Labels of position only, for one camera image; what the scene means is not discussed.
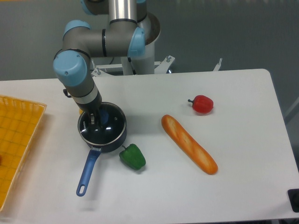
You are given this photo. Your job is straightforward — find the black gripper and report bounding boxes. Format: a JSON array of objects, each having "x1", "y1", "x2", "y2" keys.
[{"x1": 63, "y1": 89, "x2": 102, "y2": 128}]

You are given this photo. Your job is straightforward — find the glass lid with blue knob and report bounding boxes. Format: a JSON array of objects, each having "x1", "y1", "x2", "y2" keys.
[{"x1": 78, "y1": 102, "x2": 127, "y2": 150}]

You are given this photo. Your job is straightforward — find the dark pot with blue handle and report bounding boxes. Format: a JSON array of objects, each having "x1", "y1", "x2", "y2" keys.
[{"x1": 76, "y1": 102, "x2": 128, "y2": 197}]

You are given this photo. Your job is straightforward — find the orange toy baguette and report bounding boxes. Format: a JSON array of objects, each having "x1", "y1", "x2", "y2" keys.
[{"x1": 161, "y1": 114, "x2": 218, "y2": 175}]

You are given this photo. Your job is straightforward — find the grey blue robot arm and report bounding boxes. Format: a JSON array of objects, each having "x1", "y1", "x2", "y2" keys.
[{"x1": 53, "y1": 0, "x2": 147, "y2": 124}]

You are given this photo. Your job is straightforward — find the yellow plastic basket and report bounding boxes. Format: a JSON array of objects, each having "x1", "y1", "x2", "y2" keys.
[{"x1": 0, "y1": 95, "x2": 47, "y2": 210}]

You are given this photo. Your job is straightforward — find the green toy bell pepper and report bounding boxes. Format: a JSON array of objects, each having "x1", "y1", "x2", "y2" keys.
[{"x1": 119, "y1": 144, "x2": 146, "y2": 170}]

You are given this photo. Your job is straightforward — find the red toy bell pepper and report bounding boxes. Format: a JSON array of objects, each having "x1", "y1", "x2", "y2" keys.
[{"x1": 188, "y1": 95, "x2": 214, "y2": 114}]

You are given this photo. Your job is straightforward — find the black object at table edge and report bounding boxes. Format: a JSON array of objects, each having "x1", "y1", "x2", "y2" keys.
[{"x1": 287, "y1": 189, "x2": 299, "y2": 213}]

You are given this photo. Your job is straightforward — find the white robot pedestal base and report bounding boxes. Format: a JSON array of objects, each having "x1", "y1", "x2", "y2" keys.
[{"x1": 90, "y1": 11, "x2": 223, "y2": 77}]

